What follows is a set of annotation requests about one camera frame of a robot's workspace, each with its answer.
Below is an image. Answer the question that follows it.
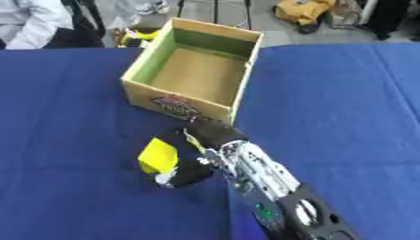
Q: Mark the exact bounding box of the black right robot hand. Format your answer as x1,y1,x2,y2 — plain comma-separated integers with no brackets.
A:
144,117,251,189

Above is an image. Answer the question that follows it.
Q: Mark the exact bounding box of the yellow block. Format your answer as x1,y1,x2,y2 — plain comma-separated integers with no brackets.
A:
136,137,181,174

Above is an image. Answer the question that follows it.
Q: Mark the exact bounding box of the tan cardboard box green inside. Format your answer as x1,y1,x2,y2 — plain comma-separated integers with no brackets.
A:
119,17,266,126

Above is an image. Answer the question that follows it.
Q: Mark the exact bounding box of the black tripod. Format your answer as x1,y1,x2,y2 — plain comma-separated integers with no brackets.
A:
175,0,255,31

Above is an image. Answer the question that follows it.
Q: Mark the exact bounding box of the yellow and black object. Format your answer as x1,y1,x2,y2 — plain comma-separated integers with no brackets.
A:
112,27,164,49

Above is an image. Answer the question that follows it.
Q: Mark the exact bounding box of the person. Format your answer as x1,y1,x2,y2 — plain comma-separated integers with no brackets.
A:
0,0,109,51
366,0,420,41

